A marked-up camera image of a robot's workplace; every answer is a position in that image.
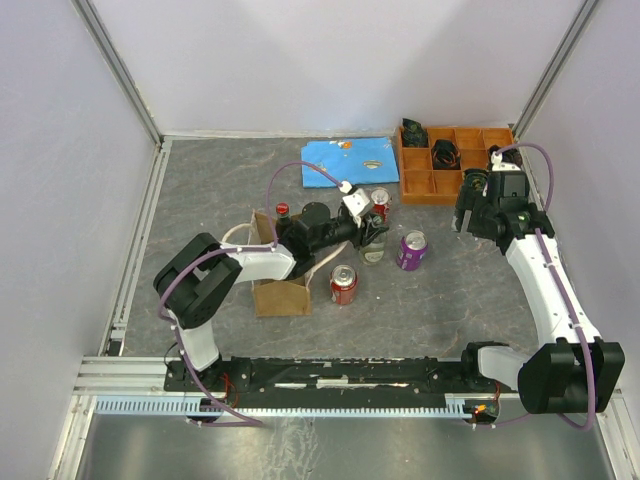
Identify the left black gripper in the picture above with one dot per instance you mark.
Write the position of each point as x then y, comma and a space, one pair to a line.
360, 235

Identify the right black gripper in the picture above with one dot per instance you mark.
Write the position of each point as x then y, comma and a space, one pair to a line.
464, 203

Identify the clear green-cap glass bottle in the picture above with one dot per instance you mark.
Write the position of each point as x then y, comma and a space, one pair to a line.
373, 253

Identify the purple soda can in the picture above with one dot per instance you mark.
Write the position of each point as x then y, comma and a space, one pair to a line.
412, 249

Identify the red cola can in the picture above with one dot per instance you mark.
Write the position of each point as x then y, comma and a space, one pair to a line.
381, 199
343, 284

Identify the cola glass bottle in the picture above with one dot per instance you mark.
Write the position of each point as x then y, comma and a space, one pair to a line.
284, 220

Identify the brown canvas bag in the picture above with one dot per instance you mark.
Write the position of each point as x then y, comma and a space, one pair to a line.
278, 298

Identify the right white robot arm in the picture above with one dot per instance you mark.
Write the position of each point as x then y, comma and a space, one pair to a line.
574, 370

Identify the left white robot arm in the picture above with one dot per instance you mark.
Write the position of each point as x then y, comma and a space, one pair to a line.
194, 284

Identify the dark rolled band yellow print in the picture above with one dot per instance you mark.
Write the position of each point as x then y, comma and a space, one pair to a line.
475, 179

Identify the orange wooden divider tray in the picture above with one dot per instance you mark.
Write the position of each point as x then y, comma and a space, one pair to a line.
421, 183

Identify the dark rolled band orange accents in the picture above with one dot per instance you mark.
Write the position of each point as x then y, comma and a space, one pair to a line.
445, 155

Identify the blue space-print cloth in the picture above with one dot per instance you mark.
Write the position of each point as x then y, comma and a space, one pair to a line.
361, 161

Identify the dark rolled band far-right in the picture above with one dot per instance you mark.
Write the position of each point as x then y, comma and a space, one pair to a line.
511, 156

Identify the dark rolled band far-left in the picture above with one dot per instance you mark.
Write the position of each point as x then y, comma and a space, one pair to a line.
413, 134

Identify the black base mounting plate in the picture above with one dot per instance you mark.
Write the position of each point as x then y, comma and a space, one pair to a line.
278, 383

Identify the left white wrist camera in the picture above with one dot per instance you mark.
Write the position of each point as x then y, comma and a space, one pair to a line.
356, 200

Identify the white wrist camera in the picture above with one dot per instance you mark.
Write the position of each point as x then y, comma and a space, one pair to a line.
499, 166
356, 200

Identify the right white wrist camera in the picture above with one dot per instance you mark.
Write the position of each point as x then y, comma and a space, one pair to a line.
499, 166

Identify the right aluminium frame post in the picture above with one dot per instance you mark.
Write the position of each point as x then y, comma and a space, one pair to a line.
557, 62

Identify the aluminium frame post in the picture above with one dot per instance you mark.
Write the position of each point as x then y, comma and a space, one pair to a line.
557, 62
89, 14

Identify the blue slotted cable duct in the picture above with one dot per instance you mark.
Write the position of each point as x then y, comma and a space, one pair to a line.
193, 407

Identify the aluminium front rail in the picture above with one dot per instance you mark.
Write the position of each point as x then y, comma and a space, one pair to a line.
114, 376

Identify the left aluminium frame post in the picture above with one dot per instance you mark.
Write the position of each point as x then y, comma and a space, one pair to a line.
89, 14

